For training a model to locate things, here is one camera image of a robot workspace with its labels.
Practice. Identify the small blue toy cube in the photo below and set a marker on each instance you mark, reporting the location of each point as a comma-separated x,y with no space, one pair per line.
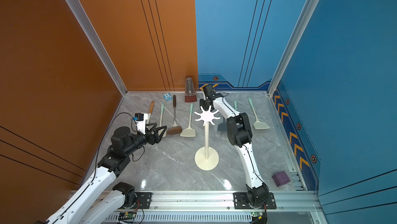
168,97

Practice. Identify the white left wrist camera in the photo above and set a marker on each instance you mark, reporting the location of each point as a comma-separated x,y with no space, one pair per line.
140,120

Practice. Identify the cream spatula mint handle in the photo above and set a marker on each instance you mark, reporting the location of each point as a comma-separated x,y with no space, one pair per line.
161,117

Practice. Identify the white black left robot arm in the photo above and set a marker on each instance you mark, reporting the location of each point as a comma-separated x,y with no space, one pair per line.
80,208

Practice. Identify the dark red metronome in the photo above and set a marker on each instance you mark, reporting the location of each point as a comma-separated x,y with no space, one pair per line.
190,92

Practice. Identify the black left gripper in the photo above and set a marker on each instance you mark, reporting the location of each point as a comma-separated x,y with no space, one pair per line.
155,138

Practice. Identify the left green circuit board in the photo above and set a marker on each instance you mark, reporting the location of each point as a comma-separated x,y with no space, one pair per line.
126,217

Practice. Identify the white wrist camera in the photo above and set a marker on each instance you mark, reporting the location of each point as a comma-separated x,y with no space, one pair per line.
140,120
208,91

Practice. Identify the cream turner mint handle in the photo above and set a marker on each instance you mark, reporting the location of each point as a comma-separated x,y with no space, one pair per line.
259,125

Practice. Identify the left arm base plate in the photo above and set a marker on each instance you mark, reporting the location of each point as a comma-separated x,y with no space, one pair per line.
138,200

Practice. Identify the cream utensil rack stand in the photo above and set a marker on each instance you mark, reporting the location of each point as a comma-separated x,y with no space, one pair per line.
206,158

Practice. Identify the aluminium rail frame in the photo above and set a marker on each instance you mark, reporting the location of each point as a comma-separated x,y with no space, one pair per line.
218,206

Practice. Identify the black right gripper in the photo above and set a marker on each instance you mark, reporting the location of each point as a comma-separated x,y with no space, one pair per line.
201,104

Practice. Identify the green circuit board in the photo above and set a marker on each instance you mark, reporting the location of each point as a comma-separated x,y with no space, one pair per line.
256,216
126,217

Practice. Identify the right green circuit board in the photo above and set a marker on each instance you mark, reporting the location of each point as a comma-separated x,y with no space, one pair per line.
256,216

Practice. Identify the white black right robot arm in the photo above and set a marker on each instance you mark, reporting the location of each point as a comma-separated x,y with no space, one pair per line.
240,135

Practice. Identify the dark metal trowel spatula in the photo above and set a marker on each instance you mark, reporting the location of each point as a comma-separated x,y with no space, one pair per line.
175,129

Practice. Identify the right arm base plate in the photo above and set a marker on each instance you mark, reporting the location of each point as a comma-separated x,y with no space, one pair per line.
241,202

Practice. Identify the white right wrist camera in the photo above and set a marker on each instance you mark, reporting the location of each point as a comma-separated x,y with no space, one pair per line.
208,91

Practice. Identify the cream spatula wooden handle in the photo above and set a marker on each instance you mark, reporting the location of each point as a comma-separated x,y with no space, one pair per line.
150,111

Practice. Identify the purple block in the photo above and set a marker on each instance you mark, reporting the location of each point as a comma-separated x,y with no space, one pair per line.
281,178

